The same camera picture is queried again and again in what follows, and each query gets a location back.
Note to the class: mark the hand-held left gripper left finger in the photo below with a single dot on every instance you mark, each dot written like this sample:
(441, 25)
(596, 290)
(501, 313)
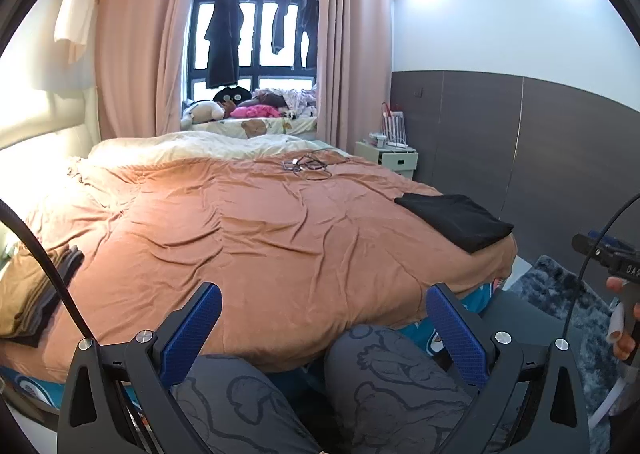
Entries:
(192, 334)

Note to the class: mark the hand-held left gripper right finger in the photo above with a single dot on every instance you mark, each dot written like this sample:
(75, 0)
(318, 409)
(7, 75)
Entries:
(457, 334)

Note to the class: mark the black long-sleeved shirt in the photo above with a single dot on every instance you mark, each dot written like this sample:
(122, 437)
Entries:
(455, 221)

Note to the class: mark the stack of folded brown clothes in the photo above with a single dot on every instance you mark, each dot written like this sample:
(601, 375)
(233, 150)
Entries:
(67, 264)

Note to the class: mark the pile of floral clothes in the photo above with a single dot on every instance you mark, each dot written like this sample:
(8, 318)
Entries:
(300, 102)

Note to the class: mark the person's right hand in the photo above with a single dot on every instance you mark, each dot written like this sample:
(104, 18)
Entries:
(627, 351)

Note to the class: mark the teal printed bed sheet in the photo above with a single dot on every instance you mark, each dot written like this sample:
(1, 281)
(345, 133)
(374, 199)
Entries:
(475, 299)

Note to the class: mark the grey shaggy rug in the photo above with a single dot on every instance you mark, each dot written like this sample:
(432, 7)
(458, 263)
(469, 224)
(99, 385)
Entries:
(545, 284)

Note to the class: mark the person's right leg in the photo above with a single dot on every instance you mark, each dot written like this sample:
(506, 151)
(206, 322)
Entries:
(395, 384)

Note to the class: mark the person's leg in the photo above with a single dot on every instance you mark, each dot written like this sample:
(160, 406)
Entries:
(235, 409)
(395, 384)

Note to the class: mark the person's left leg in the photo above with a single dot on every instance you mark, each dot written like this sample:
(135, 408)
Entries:
(235, 409)

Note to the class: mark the orange blanket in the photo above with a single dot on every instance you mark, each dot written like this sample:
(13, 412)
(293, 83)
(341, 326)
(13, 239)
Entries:
(250, 234)

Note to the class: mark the white tube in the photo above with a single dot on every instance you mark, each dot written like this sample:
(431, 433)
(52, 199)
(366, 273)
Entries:
(607, 406)

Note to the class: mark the cream duvet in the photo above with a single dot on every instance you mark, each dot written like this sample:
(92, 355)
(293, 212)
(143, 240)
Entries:
(200, 147)

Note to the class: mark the white power strip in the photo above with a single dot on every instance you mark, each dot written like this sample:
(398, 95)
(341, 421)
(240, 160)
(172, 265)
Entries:
(400, 148)

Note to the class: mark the small clear container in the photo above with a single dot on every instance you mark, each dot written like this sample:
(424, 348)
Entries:
(378, 139)

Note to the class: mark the rack on bedside table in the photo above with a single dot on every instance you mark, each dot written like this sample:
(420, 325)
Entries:
(394, 127)

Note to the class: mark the white plush toy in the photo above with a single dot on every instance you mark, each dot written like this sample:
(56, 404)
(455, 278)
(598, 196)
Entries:
(202, 113)

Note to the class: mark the pink plush toy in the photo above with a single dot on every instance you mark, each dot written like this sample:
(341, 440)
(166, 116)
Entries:
(255, 112)

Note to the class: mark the black plush toy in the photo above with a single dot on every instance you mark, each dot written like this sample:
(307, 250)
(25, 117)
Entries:
(231, 94)

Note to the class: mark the white padded headboard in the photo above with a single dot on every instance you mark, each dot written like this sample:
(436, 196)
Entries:
(45, 139)

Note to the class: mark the brown plush toy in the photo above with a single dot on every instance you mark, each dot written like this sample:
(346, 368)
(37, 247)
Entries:
(270, 98)

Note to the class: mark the pink curtain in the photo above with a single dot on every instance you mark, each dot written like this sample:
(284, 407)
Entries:
(135, 49)
(355, 49)

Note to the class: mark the hanging dark jacket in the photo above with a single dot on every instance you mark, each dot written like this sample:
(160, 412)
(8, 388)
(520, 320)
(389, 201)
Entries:
(225, 39)

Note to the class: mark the black framed window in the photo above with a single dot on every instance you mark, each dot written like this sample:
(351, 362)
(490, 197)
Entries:
(262, 34)

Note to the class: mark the hanging narrow dark garment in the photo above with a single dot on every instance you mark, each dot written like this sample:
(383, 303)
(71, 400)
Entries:
(280, 24)

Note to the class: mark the hanging dark trousers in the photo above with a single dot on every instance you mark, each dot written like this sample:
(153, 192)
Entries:
(309, 29)

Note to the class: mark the hanging white garment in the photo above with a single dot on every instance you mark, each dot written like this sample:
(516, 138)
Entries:
(77, 9)

